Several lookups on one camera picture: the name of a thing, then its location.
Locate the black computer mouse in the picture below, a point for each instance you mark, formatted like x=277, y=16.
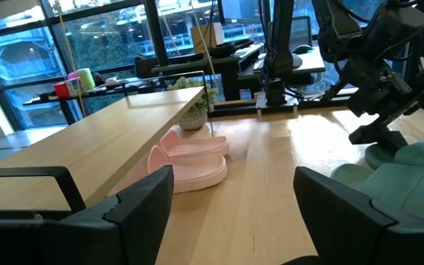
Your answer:
x=302, y=49

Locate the pink rubber slide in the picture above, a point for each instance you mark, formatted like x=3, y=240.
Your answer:
x=197, y=145
x=193, y=173

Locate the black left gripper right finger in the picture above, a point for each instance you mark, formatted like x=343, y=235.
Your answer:
x=344, y=228

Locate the black headphones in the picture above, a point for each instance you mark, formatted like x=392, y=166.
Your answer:
x=223, y=49

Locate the green rubber slide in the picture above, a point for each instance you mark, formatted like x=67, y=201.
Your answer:
x=399, y=187
x=418, y=152

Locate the cardboard box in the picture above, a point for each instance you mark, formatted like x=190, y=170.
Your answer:
x=206, y=37

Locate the potted green plant white pot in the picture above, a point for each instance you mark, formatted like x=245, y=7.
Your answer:
x=193, y=117

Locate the wooden shelf black metal frame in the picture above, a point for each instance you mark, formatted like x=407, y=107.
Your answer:
x=105, y=140

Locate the low black side table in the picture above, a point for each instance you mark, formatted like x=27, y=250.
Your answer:
x=66, y=110

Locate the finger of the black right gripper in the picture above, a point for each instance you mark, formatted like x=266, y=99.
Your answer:
x=377, y=137

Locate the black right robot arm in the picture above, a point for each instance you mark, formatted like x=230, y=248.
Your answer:
x=280, y=37

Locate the white office desk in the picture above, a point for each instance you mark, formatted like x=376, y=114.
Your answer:
x=307, y=62

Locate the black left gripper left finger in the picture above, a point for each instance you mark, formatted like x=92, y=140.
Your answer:
x=131, y=228

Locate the grey mesh office chair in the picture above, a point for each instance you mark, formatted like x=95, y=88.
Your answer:
x=300, y=31

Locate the red cup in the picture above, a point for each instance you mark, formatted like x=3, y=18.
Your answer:
x=61, y=90

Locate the black office desk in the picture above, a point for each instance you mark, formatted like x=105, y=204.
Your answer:
x=230, y=73

